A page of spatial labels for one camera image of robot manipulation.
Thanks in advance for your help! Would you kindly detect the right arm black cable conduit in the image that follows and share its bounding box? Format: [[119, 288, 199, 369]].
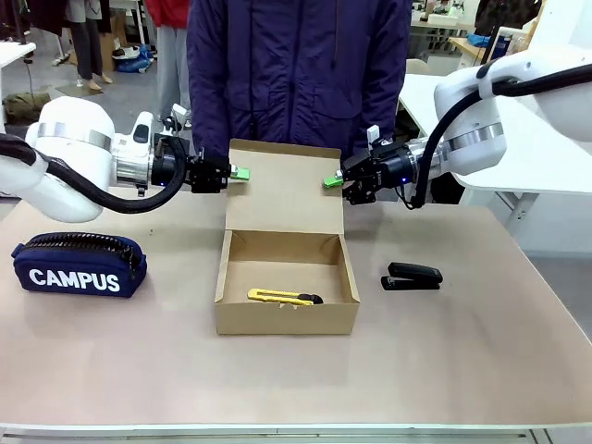
[[400, 63, 592, 211]]

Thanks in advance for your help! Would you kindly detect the yellow utility knife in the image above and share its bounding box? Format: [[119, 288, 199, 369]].
[[246, 288, 325, 308]]

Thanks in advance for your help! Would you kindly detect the wooden table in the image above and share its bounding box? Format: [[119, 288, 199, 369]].
[[447, 35, 494, 70]]

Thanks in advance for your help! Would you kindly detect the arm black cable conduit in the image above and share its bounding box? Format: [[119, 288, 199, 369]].
[[400, 63, 592, 211], [0, 132, 189, 216]]

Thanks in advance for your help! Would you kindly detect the brown cardboard box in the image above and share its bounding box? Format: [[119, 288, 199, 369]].
[[214, 138, 362, 337]]

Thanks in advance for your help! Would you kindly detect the navy CAMPUS pencil case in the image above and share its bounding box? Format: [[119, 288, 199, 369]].
[[11, 231, 149, 294]]

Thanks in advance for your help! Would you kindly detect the black stapler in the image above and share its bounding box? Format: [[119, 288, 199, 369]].
[[379, 261, 444, 292]]

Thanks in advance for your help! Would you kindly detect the person in red jacket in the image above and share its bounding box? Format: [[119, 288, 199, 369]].
[[144, 0, 192, 129]]

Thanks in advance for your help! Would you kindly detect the person in grey trousers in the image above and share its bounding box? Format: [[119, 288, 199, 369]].
[[63, 0, 115, 92]]

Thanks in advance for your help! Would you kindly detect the white desk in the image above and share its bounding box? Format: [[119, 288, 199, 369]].
[[0, 40, 38, 129]]

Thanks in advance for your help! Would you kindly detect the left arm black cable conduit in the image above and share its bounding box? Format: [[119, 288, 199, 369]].
[[0, 132, 189, 216]]

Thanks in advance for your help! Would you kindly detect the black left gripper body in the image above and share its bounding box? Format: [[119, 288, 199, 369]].
[[152, 154, 220, 195]]

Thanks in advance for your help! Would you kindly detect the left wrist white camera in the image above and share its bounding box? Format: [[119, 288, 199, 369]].
[[169, 103, 191, 131]]

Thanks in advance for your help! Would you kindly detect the person's right forearm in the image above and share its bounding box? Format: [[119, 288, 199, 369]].
[[187, 68, 232, 161]]

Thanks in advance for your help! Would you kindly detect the olive green bag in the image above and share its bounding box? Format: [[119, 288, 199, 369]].
[[1, 92, 51, 125]]

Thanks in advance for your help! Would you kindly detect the person's left forearm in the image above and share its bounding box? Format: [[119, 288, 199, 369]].
[[355, 68, 401, 154]]

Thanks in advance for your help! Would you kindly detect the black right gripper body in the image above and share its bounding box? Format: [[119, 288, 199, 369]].
[[364, 140, 422, 196]]

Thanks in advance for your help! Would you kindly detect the person in purple jacket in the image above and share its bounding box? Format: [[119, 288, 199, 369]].
[[186, 0, 413, 161]]

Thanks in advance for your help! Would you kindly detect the blue water bottle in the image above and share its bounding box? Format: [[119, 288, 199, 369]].
[[496, 26, 513, 60]]

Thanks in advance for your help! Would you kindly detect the blue plastic bag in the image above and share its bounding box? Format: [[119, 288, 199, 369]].
[[114, 43, 157, 74]]

